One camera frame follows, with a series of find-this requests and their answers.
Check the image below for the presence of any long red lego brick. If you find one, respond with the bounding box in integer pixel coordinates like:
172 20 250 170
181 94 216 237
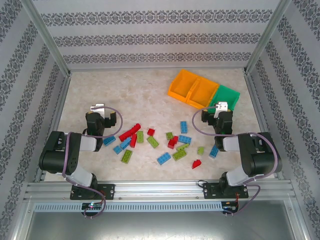
118 123 141 142

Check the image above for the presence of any orange plastic bin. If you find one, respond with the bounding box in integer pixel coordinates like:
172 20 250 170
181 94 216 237
186 76 220 110
167 69 202 104

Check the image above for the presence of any green plastic bin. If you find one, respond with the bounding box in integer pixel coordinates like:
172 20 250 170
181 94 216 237
208 84 241 112

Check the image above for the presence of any small circuit board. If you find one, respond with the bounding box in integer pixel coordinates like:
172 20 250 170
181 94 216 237
81 202 104 211
221 205 239 214

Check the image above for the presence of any sheet metal tray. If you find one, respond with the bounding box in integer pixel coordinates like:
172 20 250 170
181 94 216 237
14 199 307 240

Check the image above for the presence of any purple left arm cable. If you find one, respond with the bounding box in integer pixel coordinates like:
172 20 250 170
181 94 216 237
61 106 124 220

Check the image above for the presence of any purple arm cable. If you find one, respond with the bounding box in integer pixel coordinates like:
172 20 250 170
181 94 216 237
191 104 279 218
61 106 124 220

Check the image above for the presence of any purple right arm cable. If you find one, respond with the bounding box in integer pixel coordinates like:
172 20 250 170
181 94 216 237
191 104 279 218

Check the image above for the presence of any aluminium side rail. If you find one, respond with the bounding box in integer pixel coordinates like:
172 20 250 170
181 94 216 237
33 73 72 182
243 71 286 181

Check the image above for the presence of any aluminium cross rail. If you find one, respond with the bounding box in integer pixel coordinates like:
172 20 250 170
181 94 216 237
68 66 247 74

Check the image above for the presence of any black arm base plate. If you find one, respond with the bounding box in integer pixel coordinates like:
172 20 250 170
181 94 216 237
69 183 116 201
202 181 250 200

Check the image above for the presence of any aluminium mounting rail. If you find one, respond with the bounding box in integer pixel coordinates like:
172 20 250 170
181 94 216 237
23 180 295 202

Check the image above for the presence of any aluminium frame post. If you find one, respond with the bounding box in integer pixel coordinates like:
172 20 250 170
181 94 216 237
243 0 293 76
19 0 72 77

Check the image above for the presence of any grey slotted cable duct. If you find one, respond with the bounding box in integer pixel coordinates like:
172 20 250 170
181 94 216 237
33 201 223 213

